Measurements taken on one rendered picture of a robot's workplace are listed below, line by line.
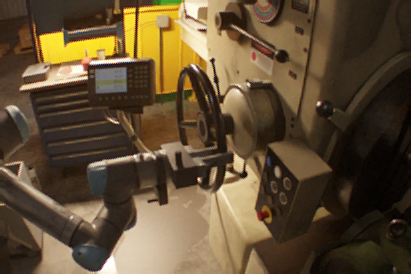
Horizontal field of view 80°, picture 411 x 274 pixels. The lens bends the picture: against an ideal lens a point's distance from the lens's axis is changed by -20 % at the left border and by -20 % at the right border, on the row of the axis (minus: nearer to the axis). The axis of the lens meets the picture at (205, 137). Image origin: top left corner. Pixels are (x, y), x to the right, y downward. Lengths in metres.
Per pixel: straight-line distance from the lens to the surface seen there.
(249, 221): 1.53
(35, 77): 2.39
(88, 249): 0.63
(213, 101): 0.69
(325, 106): 0.65
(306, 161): 0.72
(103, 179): 0.63
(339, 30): 0.68
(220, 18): 1.00
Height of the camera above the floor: 1.76
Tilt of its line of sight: 34 degrees down
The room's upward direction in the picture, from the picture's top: 2 degrees clockwise
